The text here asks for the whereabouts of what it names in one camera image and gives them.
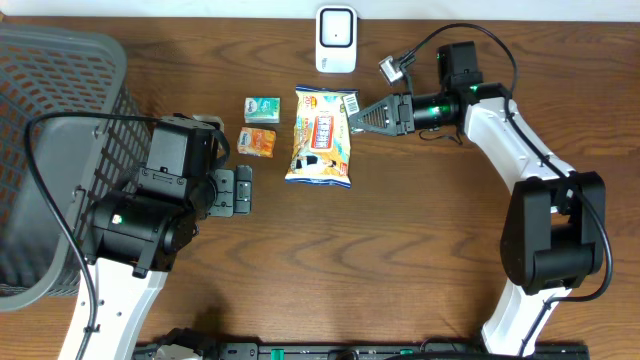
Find orange small box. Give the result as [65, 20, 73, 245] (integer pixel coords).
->
[237, 127, 276, 158]

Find teal silver small box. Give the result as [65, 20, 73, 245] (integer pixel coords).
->
[244, 97, 281, 124]

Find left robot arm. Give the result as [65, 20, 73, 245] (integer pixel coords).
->
[59, 115, 253, 359]

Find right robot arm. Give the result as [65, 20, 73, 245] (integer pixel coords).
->
[344, 41, 612, 358]

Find white barcode scanner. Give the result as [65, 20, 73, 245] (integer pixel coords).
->
[315, 5, 358, 74]

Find grey plastic mesh basket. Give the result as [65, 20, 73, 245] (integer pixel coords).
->
[1, 24, 151, 312]

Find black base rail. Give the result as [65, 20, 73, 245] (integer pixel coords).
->
[133, 327, 592, 360]

